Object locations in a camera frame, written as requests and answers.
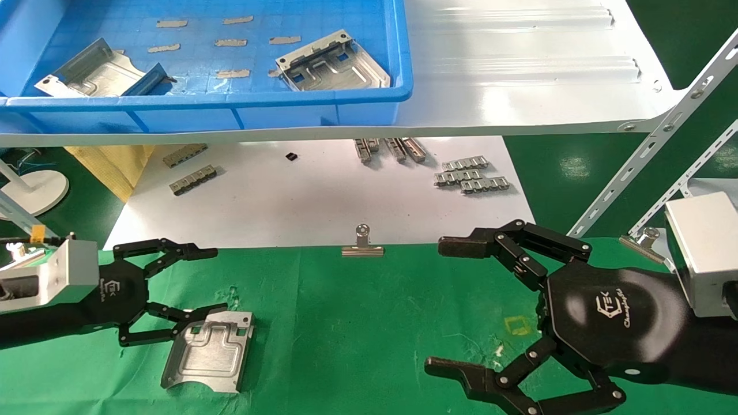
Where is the green table cloth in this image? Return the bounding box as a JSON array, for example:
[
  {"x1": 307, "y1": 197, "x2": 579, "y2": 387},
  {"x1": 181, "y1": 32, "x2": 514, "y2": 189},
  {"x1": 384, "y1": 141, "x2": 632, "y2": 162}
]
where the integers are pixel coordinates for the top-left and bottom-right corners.
[{"x1": 0, "y1": 237, "x2": 738, "y2": 415}]

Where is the white round stand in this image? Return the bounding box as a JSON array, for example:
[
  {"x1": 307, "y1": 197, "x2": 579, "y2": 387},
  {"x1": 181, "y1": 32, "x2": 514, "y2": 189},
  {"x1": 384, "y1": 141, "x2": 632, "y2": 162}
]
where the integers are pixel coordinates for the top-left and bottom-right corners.
[{"x1": 0, "y1": 159, "x2": 70, "y2": 217}]

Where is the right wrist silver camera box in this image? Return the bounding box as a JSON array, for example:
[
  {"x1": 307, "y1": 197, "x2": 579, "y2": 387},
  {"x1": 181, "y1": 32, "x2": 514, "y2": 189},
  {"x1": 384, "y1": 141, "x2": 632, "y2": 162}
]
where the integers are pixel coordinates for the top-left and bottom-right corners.
[{"x1": 664, "y1": 191, "x2": 738, "y2": 319}]

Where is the yellow plastic bag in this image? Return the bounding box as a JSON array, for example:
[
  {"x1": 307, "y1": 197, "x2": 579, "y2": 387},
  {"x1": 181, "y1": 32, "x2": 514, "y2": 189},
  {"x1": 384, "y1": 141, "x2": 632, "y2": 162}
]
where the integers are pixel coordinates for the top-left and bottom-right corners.
[{"x1": 63, "y1": 144, "x2": 157, "y2": 204}]

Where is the stamped sheet metal part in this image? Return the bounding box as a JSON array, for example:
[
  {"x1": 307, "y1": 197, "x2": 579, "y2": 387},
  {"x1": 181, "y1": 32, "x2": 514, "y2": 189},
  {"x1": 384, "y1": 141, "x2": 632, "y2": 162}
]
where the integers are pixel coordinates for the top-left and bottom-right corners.
[
  {"x1": 274, "y1": 30, "x2": 392, "y2": 93},
  {"x1": 35, "y1": 38, "x2": 177, "y2": 98},
  {"x1": 160, "y1": 308, "x2": 256, "y2": 395}
]

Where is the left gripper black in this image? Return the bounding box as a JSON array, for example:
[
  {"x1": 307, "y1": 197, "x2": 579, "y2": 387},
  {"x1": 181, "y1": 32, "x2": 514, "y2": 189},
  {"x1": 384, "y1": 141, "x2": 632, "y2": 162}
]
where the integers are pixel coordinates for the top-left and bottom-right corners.
[{"x1": 95, "y1": 237, "x2": 229, "y2": 348}]

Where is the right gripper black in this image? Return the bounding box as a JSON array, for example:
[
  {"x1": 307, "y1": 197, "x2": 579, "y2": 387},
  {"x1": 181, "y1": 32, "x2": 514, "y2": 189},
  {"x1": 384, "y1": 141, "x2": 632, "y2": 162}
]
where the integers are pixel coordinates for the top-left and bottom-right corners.
[{"x1": 424, "y1": 219, "x2": 691, "y2": 415}]

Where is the white metal shelf board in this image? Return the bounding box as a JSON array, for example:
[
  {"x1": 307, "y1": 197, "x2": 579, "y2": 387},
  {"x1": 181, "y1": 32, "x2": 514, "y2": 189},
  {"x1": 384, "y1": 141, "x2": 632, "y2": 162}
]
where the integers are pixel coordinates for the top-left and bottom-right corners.
[{"x1": 0, "y1": 0, "x2": 690, "y2": 149}]

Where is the perforated grey shelf upright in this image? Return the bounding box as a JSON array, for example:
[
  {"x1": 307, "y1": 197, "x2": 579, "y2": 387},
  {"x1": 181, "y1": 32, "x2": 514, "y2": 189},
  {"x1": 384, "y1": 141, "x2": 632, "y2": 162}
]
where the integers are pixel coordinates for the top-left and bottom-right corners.
[
  {"x1": 567, "y1": 28, "x2": 738, "y2": 239},
  {"x1": 628, "y1": 118, "x2": 738, "y2": 238},
  {"x1": 0, "y1": 189, "x2": 47, "y2": 233}
]

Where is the thin blue wire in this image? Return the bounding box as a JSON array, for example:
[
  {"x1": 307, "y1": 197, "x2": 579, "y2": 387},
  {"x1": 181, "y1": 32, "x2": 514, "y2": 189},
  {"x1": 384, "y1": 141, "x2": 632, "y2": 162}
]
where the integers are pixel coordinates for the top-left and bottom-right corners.
[{"x1": 14, "y1": 147, "x2": 59, "y2": 175}]

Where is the blue plastic bin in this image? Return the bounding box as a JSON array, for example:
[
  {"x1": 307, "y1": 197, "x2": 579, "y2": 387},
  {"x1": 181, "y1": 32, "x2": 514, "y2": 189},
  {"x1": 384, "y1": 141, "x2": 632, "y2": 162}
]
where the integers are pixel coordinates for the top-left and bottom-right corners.
[{"x1": 0, "y1": 0, "x2": 415, "y2": 135}]

